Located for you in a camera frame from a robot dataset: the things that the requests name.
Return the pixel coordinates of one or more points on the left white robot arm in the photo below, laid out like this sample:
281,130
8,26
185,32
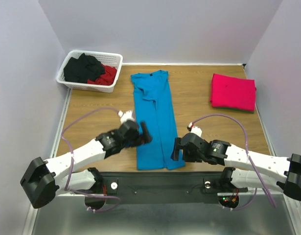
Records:
43,180

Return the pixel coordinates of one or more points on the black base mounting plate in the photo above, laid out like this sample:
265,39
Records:
165,187

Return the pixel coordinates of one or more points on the dark red t shirt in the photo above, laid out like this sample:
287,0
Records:
105,79

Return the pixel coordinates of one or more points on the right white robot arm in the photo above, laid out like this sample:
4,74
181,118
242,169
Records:
248,169

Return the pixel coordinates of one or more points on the folded pink t shirt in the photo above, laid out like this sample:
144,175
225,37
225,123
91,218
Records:
233,93

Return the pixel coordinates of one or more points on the aluminium extrusion frame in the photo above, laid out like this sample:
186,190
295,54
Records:
32,212

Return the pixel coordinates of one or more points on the black t shirt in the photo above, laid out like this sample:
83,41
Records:
82,69

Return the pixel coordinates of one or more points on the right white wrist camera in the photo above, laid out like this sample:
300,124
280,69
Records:
194,129

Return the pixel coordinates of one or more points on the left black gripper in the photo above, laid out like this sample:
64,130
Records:
143,139

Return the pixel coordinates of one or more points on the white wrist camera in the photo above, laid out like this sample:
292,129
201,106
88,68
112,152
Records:
194,129
125,116

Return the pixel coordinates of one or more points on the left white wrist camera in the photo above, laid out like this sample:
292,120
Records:
125,116

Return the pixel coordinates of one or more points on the blue t shirt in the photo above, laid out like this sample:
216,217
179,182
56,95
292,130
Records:
153,105

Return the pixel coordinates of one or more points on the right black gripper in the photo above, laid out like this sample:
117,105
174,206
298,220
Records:
178,149

